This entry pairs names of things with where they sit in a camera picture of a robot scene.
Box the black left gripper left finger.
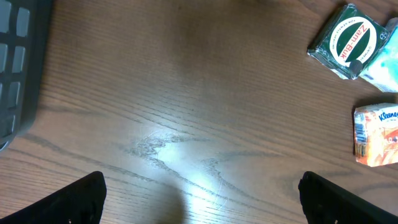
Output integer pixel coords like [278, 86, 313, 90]
[1, 171, 106, 224]

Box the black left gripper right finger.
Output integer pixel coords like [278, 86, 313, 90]
[298, 171, 397, 223]

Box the orange tissue pack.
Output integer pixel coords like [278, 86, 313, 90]
[353, 103, 397, 167]

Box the small green wipes pack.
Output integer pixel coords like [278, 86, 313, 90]
[360, 17, 397, 93]

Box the roll of tape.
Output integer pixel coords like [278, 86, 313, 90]
[307, 3, 390, 80]

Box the black plastic mesh basket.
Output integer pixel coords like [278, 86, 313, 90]
[1, 0, 53, 150]

